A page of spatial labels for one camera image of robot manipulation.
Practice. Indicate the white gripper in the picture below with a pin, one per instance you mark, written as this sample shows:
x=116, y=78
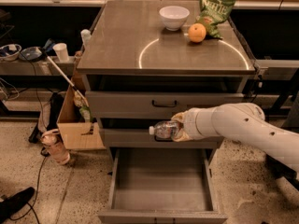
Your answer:
x=198, y=123

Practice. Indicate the clear plastic water bottle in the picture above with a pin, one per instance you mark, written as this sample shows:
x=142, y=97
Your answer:
x=165, y=129

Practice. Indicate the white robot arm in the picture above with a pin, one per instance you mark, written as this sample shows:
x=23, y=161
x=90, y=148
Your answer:
x=242, y=122

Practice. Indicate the bottom grey open drawer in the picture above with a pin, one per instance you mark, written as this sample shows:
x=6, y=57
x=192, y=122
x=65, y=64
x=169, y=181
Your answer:
x=161, y=186

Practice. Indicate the middle grey drawer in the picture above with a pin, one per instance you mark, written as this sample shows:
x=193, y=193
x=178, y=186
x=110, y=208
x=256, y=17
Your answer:
x=141, y=138

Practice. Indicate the grey drawer cabinet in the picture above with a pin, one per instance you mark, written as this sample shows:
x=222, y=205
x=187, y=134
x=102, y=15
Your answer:
x=131, y=50

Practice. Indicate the top grey drawer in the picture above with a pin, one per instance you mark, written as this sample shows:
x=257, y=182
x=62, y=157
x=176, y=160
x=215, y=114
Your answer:
x=152, y=105

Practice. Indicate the white bottle beside cabinet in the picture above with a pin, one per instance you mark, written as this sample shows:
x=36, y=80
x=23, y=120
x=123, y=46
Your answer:
x=85, y=36

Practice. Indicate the orange fruit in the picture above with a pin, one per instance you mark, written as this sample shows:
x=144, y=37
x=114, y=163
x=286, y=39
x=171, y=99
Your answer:
x=197, y=33

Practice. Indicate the person leg and shoe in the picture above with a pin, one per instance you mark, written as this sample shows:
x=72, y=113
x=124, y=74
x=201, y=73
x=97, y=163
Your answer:
x=278, y=170

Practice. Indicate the cardboard box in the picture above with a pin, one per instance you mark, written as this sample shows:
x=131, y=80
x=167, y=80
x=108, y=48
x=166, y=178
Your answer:
x=75, y=131

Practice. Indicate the white ceramic bowl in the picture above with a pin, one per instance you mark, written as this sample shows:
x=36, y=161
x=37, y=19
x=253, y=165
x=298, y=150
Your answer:
x=173, y=17

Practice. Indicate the green chips bag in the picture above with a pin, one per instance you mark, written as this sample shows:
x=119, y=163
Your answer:
x=212, y=13

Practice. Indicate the white paper cup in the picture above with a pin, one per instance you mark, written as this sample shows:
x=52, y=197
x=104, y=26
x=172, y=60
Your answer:
x=61, y=52

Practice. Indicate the white grabber stick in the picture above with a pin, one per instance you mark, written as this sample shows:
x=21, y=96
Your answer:
x=73, y=86

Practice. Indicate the dark plate on shelf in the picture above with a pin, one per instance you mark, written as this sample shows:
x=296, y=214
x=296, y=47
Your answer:
x=32, y=54

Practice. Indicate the white bowl on shelf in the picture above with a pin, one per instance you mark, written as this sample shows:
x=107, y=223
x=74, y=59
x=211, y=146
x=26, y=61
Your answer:
x=10, y=52

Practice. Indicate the black shoe left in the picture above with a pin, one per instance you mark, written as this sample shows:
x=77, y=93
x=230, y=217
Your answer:
x=15, y=203

